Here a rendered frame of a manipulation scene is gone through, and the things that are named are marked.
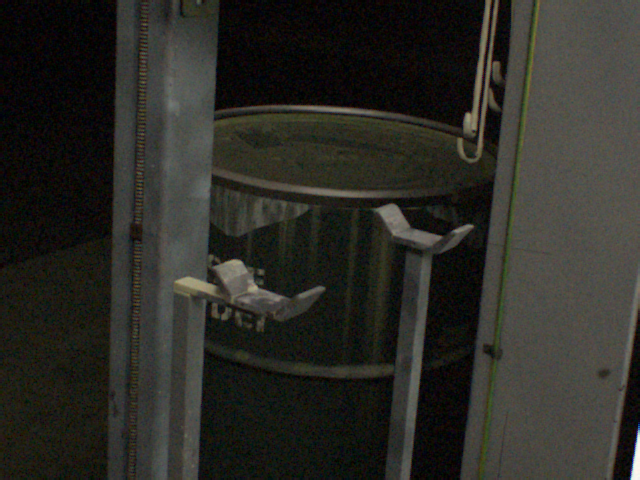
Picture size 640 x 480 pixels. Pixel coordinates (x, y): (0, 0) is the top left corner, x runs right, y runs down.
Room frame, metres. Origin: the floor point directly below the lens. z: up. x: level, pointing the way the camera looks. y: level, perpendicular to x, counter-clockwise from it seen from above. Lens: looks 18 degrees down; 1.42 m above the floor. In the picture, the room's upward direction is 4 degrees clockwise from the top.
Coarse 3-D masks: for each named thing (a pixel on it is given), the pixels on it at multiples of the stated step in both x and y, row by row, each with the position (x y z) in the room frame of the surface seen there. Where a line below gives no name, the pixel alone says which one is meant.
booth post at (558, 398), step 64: (576, 0) 1.33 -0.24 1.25; (512, 64) 1.37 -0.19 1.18; (576, 64) 1.33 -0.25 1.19; (512, 128) 1.36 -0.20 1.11; (576, 128) 1.32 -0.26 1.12; (576, 192) 1.31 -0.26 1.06; (512, 256) 1.35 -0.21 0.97; (576, 256) 1.31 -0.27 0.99; (512, 320) 1.35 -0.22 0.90; (576, 320) 1.30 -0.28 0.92; (512, 384) 1.34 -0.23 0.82; (576, 384) 1.30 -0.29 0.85; (512, 448) 1.33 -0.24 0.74; (576, 448) 1.29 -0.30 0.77
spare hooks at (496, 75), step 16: (496, 0) 1.44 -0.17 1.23; (512, 0) 1.47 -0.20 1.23; (496, 16) 1.43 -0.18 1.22; (512, 16) 1.47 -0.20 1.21; (480, 48) 1.43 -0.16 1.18; (480, 64) 1.43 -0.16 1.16; (496, 64) 1.44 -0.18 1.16; (480, 80) 1.43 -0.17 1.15; (496, 80) 1.44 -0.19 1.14; (464, 128) 1.40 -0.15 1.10; (480, 128) 1.43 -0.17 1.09; (480, 144) 1.43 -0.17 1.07
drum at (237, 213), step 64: (448, 128) 2.32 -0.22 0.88; (256, 192) 1.88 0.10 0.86; (320, 192) 1.85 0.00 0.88; (384, 192) 1.86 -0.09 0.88; (448, 192) 1.90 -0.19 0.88; (256, 256) 1.88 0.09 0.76; (320, 256) 1.86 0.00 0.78; (384, 256) 1.87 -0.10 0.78; (448, 256) 1.92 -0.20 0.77; (256, 320) 1.88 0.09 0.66; (320, 320) 1.85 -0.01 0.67; (384, 320) 1.87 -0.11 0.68; (448, 320) 1.93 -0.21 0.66; (256, 384) 1.87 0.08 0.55; (320, 384) 1.85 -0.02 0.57; (384, 384) 1.87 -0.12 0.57; (448, 384) 1.95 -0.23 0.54; (256, 448) 1.87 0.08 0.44; (320, 448) 1.85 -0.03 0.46; (384, 448) 1.88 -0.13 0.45; (448, 448) 1.97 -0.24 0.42
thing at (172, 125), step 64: (128, 0) 1.00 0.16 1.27; (128, 64) 1.00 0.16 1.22; (192, 64) 1.00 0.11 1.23; (128, 128) 1.00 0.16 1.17; (192, 128) 1.00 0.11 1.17; (128, 192) 1.00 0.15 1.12; (192, 192) 1.00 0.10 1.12; (128, 256) 1.00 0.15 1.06; (192, 256) 1.01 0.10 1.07; (128, 320) 1.00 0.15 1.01; (128, 384) 1.00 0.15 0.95; (128, 448) 1.00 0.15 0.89
